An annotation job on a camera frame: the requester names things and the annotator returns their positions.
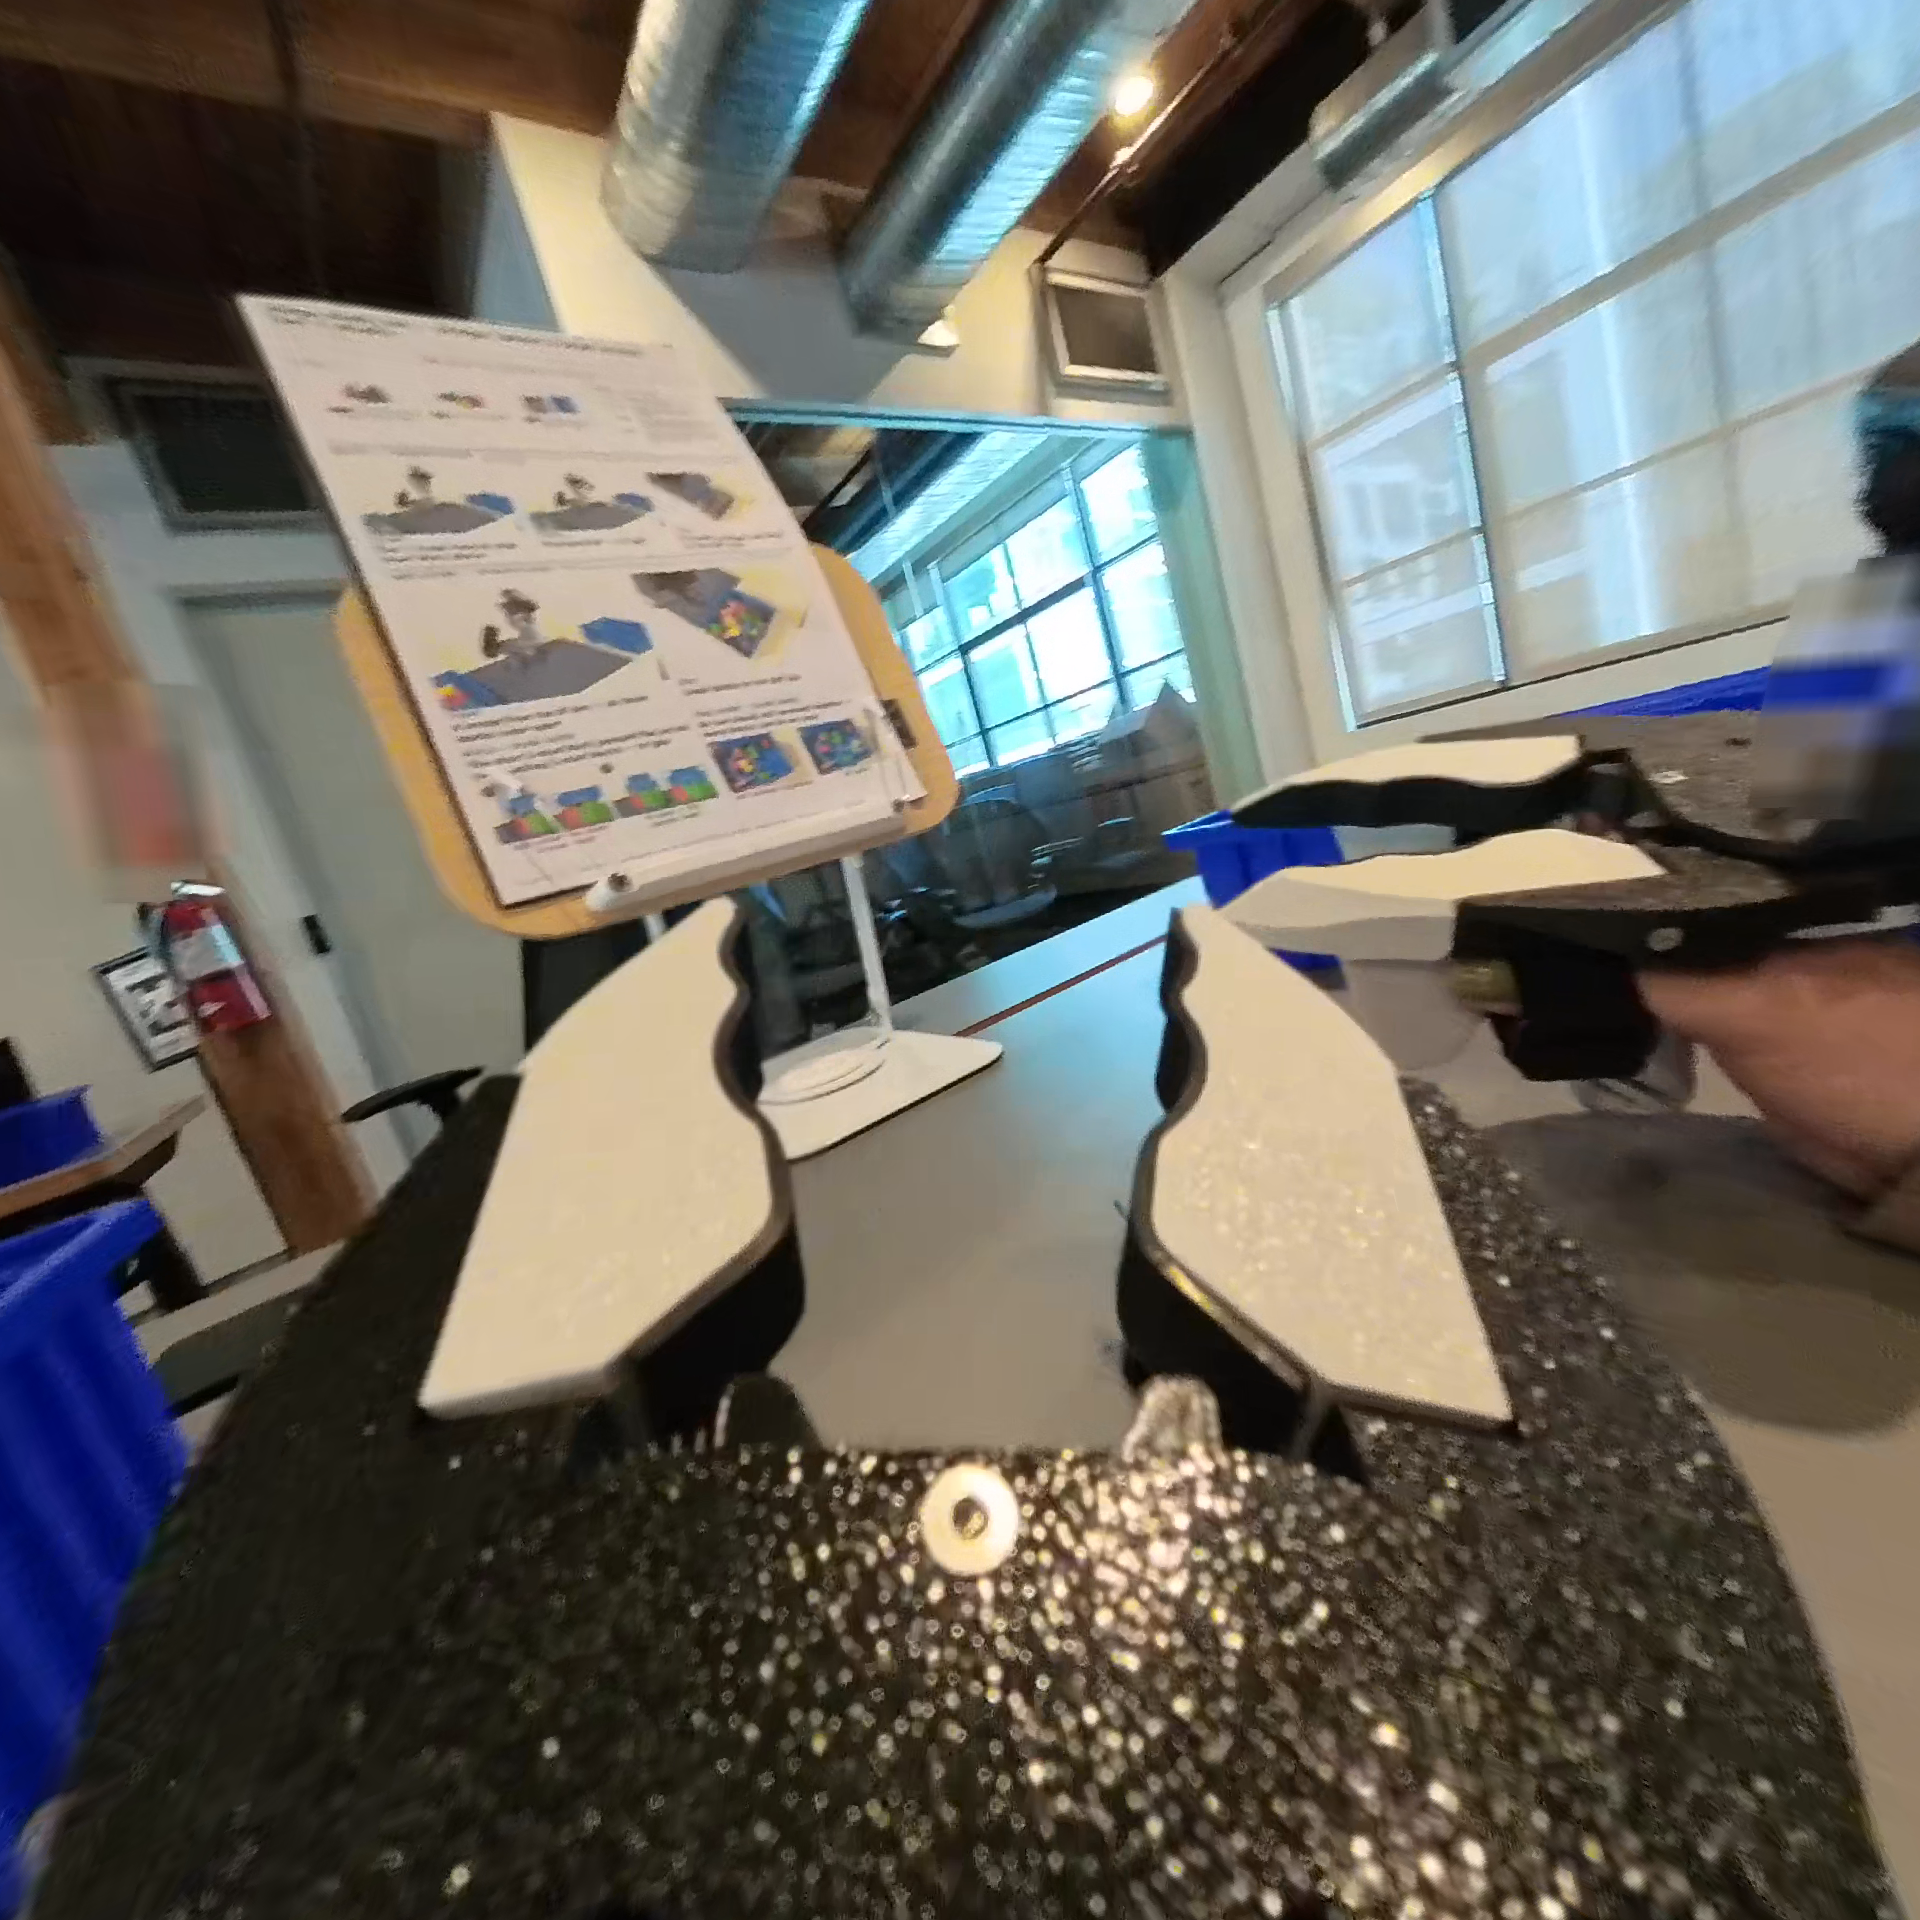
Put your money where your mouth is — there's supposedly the framed wall sign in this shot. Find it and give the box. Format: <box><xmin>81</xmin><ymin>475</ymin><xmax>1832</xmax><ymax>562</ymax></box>
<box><xmin>93</xmin><ymin>948</ymin><xmax>202</xmax><ymax>1073</ymax></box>

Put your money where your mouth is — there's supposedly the wooden desk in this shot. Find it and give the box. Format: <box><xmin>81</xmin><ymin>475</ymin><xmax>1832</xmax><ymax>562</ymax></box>
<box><xmin>0</xmin><ymin>1095</ymin><xmax>213</xmax><ymax>1308</ymax></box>

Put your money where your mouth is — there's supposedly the black office chair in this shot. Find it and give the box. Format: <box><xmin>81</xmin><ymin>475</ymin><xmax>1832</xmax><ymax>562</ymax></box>
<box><xmin>343</xmin><ymin>1068</ymin><xmax>485</xmax><ymax>1128</ymax></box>

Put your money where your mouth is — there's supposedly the silver ventilation duct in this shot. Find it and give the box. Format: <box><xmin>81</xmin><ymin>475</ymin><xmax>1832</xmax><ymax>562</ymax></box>
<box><xmin>598</xmin><ymin>0</ymin><xmax>874</xmax><ymax>275</ymax></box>
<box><xmin>1312</xmin><ymin>0</ymin><xmax>1501</xmax><ymax>191</ymax></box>
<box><xmin>835</xmin><ymin>0</ymin><xmax>1157</xmax><ymax>346</ymax></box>

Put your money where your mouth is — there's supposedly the wall air vent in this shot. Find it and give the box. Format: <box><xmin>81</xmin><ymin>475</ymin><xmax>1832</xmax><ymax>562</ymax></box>
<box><xmin>105</xmin><ymin>373</ymin><xmax>323</xmax><ymax>531</ymax></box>
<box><xmin>1039</xmin><ymin>267</ymin><xmax>1168</xmax><ymax>386</ymax></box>

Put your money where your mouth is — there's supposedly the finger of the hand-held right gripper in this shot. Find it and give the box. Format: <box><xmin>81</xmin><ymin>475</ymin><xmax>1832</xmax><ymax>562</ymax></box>
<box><xmin>1218</xmin><ymin>731</ymin><xmax>1633</xmax><ymax>837</ymax></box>
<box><xmin>1218</xmin><ymin>831</ymin><xmax>1670</xmax><ymax>964</ymax></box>

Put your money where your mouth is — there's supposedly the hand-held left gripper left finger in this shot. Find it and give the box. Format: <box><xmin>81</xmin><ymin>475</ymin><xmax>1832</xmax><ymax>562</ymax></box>
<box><xmin>415</xmin><ymin>892</ymin><xmax>807</xmax><ymax>1421</ymax></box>

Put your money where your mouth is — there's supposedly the red fire extinguisher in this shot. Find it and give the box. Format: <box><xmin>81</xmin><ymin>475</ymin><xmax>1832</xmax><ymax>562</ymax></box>
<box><xmin>141</xmin><ymin>883</ymin><xmax>273</xmax><ymax>1039</ymax></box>

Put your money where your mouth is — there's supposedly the large window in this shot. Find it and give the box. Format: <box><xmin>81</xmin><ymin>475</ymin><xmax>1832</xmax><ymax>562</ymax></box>
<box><xmin>1263</xmin><ymin>0</ymin><xmax>1920</xmax><ymax>730</ymax></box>

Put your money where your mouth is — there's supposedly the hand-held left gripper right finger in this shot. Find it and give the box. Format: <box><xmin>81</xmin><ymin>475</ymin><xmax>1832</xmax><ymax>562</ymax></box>
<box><xmin>1113</xmin><ymin>903</ymin><xmax>1518</xmax><ymax>1432</ymax></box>

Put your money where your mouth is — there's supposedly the wooden pillar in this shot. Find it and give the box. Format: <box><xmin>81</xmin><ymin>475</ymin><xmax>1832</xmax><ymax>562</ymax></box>
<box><xmin>0</xmin><ymin>285</ymin><xmax>377</xmax><ymax>1256</ymax></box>

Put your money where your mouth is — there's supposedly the person's right hand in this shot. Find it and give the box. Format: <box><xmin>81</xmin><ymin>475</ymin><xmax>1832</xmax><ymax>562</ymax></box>
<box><xmin>1633</xmin><ymin>938</ymin><xmax>1920</xmax><ymax>1202</ymax></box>

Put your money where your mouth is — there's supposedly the instruction sheet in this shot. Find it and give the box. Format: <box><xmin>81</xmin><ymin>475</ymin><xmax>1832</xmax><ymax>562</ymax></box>
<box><xmin>237</xmin><ymin>292</ymin><xmax>920</xmax><ymax>913</ymax></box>

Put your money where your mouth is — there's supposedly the blue plastic bin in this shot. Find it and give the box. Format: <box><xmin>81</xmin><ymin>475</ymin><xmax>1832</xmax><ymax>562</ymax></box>
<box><xmin>0</xmin><ymin>1090</ymin><xmax>110</xmax><ymax>1186</ymax></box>
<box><xmin>0</xmin><ymin>1200</ymin><xmax>189</xmax><ymax>1818</ymax></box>
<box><xmin>1160</xmin><ymin>668</ymin><xmax>1920</xmax><ymax>976</ymax></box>

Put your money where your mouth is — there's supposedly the grey door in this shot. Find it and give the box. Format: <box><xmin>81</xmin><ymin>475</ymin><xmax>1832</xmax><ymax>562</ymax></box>
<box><xmin>175</xmin><ymin>589</ymin><xmax>527</xmax><ymax>1249</ymax></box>

